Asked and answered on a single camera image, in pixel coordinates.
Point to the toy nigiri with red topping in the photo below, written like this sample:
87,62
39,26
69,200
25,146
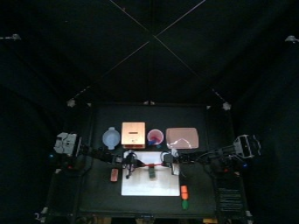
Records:
113,175

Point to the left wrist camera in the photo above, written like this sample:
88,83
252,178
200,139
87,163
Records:
129,154

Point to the orange toy carrot piece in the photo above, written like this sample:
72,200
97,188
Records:
184,192

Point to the white frame corner bracket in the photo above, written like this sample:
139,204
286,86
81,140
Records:
226,106
71,102

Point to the green toy vegetable piece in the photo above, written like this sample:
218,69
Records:
184,204

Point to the white cutting board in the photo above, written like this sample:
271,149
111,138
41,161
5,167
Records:
163,186

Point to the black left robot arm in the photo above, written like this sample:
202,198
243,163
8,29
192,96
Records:
95,154

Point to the pink brown tray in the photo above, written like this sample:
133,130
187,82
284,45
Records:
183,134

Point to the red plastic toy knife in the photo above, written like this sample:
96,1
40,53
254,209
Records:
151,165

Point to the toy sushi roll piece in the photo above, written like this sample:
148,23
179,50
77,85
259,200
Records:
151,174

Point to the wooden box with red panels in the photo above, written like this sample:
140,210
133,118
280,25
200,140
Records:
132,132

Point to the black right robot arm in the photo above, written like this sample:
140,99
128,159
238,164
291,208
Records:
218,153

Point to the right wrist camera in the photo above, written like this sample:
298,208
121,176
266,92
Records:
167,157

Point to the pale blue bowl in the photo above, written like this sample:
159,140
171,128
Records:
111,138

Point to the blue plastic utensil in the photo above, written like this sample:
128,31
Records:
153,142

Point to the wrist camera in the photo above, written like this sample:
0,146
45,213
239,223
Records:
167,157
129,154

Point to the toy sushi piece green centre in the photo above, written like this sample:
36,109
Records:
151,169

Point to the black sheet with white print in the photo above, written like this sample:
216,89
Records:
230,198

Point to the silver frame clamp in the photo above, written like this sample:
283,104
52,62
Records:
15,37
291,38

